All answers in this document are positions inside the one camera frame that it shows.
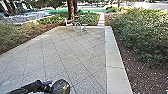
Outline green garden shrub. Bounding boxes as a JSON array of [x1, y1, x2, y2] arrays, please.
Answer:
[[109, 7, 168, 69]]

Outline grey garden bench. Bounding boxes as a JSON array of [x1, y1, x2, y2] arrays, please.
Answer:
[[64, 18, 90, 36]]

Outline concrete garden path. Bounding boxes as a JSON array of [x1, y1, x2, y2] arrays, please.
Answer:
[[0, 13, 134, 94]]

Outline tree trunk outdoors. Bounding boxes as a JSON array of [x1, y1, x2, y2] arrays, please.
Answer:
[[67, 0, 79, 20]]

